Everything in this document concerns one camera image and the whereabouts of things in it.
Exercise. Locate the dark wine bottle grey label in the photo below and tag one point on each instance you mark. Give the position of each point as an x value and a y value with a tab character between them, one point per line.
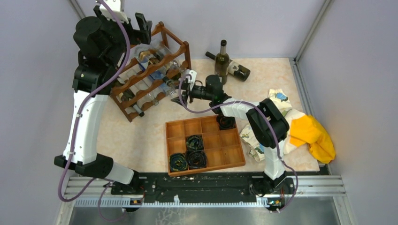
222	63

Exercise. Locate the rolled dark green tie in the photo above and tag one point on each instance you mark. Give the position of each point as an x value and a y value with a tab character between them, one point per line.
177	162

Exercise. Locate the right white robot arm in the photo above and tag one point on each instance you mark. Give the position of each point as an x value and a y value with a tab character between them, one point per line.
267	122

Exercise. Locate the dark green wine bottle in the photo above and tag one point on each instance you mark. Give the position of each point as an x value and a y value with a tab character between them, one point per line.
126	96

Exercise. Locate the blue square glass bottle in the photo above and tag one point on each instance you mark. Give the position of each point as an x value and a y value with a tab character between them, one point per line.
158	75

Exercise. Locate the wooden compartment tray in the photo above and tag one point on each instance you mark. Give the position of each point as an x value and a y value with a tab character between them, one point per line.
222	147

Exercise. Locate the dinosaur print white cloth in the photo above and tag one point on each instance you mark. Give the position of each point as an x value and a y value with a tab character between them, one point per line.
282	128

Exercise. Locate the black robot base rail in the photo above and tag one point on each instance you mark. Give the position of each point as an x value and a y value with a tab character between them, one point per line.
203	190

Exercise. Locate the clear glass bottle back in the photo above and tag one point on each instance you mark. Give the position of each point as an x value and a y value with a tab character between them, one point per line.
154	54

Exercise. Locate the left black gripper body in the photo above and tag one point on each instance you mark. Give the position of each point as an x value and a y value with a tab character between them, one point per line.
137	36

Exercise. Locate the brown wooden wine rack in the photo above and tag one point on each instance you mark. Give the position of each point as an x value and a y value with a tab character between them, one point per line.
180	51

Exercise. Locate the lying green wine bottle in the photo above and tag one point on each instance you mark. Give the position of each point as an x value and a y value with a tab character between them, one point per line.
235	69

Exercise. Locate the dark wine bottle beige label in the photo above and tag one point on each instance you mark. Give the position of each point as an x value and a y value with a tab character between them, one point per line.
173	75

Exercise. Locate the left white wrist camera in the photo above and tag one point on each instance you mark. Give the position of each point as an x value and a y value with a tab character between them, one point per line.
113	8

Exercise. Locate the rolled tie orange pattern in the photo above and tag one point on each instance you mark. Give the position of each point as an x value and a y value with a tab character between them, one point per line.
226	123

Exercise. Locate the rolled dark blue tie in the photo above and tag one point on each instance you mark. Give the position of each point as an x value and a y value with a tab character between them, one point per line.
196	159

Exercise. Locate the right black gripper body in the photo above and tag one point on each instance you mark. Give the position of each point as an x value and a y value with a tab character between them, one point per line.
194	92

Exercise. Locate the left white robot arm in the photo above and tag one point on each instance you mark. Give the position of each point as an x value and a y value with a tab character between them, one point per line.
103	48

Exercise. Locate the yellow cloth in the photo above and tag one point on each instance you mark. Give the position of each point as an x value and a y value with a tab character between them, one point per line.
307	130

